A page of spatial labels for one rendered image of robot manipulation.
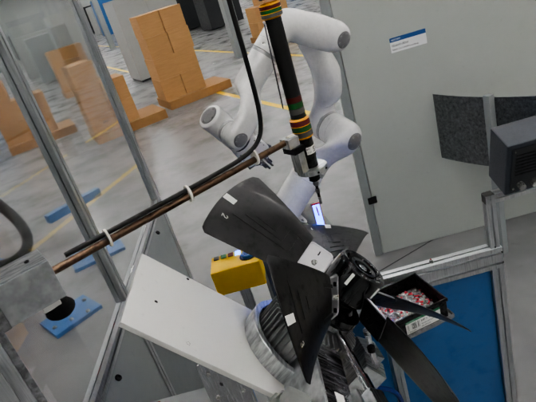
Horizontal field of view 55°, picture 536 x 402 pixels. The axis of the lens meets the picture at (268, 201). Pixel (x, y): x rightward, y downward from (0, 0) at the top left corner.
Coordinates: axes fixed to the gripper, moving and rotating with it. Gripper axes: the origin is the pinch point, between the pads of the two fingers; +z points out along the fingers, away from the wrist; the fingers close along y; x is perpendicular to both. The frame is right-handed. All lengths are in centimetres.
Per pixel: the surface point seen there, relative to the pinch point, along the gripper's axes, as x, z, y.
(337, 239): 53, -11, -1
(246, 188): 44, -40, 4
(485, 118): -23, 114, -88
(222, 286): 28.5, -4.5, 36.9
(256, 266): 31.5, -2.8, 24.3
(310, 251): 63, -29, 4
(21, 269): 66, -84, 31
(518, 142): 56, 16, -55
